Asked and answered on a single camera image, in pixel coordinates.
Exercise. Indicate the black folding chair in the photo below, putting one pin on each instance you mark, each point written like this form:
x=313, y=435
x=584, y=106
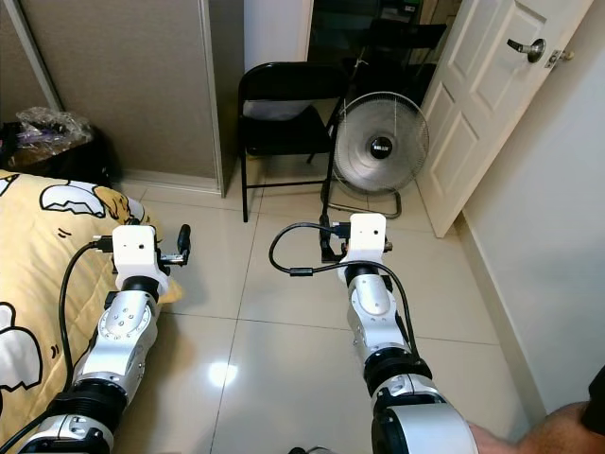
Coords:
x=284, y=80

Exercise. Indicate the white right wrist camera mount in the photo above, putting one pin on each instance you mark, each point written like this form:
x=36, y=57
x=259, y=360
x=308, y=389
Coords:
x=367, y=235

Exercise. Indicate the clear crumpled plastic bag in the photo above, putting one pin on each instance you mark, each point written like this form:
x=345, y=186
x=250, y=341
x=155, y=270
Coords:
x=52, y=130

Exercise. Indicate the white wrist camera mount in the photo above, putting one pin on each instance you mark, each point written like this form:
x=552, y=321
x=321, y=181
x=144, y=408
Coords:
x=134, y=248
x=367, y=235

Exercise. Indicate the white panel door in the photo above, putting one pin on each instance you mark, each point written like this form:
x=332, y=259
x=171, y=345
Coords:
x=482, y=85

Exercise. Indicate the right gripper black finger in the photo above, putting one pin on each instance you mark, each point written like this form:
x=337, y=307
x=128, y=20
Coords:
x=326, y=236

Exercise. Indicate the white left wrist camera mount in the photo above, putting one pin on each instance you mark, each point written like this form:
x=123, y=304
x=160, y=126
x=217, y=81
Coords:
x=134, y=248

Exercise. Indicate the person's bare leg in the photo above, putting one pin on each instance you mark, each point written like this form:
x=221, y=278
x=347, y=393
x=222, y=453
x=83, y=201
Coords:
x=548, y=433

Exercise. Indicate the black fabric bag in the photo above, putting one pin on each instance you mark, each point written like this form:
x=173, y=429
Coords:
x=95, y=168

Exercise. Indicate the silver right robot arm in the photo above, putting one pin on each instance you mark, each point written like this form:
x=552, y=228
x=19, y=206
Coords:
x=369, y=312

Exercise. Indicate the grey round floor fan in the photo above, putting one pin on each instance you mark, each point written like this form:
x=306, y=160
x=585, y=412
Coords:
x=381, y=147

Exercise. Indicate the yellow cartoon egg blanket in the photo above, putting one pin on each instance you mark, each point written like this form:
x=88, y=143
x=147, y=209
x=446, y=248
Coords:
x=47, y=246

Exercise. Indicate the grey panel wardrobe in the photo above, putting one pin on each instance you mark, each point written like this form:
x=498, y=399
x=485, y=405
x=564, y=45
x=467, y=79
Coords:
x=132, y=85

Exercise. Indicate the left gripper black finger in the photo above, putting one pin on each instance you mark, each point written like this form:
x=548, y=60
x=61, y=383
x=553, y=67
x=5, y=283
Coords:
x=183, y=238

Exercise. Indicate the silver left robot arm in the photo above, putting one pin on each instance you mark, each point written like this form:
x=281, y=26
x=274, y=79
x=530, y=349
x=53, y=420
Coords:
x=123, y=331

